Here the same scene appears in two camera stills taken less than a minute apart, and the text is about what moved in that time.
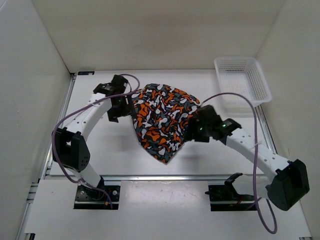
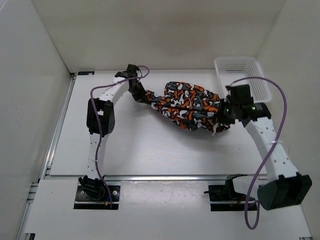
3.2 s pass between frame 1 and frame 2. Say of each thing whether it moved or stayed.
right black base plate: stayed
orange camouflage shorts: moved
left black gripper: moved
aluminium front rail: stayed
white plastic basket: stayed
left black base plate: stayed
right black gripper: moved
